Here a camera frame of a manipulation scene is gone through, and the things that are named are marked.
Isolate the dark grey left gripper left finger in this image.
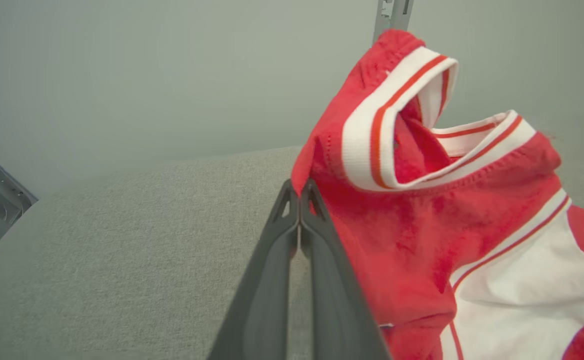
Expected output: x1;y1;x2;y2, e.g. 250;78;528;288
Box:
207;179;300;360

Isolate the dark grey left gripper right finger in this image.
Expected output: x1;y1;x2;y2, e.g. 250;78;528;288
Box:
299;179;392;360

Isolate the red and white jersey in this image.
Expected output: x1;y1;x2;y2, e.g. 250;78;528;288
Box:
291;29;584;360

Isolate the grey fabric sheet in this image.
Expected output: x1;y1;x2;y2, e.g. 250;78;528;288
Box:
0;117;584;360

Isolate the grey double metal frame post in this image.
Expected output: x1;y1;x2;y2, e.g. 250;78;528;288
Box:
372;0;415;46

